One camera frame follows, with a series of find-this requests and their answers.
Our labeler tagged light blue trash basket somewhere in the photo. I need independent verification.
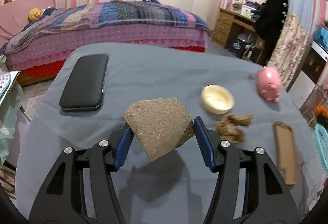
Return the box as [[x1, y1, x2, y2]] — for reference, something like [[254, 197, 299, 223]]
[[312, 124, 328, 171]]

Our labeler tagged crumpled brown paper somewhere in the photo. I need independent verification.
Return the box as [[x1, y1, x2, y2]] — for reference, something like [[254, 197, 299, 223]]
[[216, 114, 254, 144]]

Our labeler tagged white paper cup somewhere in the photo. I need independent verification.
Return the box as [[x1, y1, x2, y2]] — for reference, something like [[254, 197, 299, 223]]
[[201, 85, 235, 115]]

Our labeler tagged black phone case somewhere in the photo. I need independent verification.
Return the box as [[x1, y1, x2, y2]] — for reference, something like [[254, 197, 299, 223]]
[[59, 54, 109, 112]]

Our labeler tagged pink piggy bank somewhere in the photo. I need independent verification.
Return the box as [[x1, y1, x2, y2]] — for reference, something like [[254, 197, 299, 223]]
[[257, 66, 282, 102]]

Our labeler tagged wooden desk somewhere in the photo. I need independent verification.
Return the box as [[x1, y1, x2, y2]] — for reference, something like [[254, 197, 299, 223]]
[[212, 8, 265, 64]]

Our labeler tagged orange peel ball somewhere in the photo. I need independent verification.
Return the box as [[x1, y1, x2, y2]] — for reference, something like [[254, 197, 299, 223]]
[[315, 105, 328, 123]]

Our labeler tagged black hanging coat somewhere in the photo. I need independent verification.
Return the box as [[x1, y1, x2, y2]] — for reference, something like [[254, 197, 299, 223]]
[[255, 0, 288, 66]]

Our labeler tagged floral curtain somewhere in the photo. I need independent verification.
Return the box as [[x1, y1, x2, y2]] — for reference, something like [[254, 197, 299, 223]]
[[267, 13, 309, 88]]

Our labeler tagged bed with purple quilt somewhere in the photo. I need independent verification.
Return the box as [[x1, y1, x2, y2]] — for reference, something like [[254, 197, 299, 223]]
[[1, 0, 210, 78]]

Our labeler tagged blue cloth covered item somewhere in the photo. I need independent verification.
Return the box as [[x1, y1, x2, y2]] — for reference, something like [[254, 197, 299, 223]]
[[314, 27, 328, 48]]

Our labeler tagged yellow plush toy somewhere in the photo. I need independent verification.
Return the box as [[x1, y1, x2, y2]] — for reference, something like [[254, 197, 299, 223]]
[[28, 8, 43, 22]]

